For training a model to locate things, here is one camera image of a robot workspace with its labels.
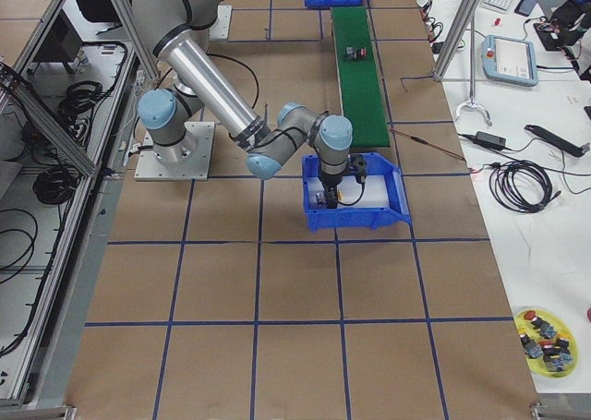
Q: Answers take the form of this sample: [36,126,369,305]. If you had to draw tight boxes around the blue right storage bin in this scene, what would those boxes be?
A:
[302,152,411,231]

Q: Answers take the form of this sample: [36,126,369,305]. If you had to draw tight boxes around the teach pendant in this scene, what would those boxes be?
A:
[482,35,538,87]

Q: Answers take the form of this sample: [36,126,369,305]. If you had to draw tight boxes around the coiled black cable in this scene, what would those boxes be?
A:
[488,160,554,214]

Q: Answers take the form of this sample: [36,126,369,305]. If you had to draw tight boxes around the yellow push button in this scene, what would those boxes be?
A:
[314,191,341,209]

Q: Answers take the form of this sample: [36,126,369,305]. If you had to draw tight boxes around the aluminium frame post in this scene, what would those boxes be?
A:
[433,0,480,81]

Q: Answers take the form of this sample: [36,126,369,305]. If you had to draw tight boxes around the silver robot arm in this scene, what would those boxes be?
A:
[132,0,353,209]

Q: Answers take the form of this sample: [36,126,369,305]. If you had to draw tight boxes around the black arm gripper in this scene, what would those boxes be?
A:
[319,168,344,209]

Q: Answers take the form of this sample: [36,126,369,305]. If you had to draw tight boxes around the yellow plate of buttons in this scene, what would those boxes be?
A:
[513,307,579,378]

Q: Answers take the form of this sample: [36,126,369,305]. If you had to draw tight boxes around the red push button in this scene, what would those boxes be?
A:
[345,46,368,61]

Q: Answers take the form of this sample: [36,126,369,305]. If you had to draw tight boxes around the white foam pad right bin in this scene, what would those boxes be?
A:
[307,175,389,209]

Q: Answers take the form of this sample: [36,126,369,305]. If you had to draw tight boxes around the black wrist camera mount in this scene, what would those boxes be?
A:
[348,154,368,186]

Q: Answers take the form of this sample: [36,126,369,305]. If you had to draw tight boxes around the green conveyor belt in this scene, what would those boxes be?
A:
[331,6,390,150]

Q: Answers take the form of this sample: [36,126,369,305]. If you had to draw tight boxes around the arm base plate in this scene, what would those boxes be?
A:
[135,121,215,181]
[209,5,233,42]

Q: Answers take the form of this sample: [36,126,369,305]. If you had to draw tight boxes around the black power adapter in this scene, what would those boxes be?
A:
[475,131,506,150]

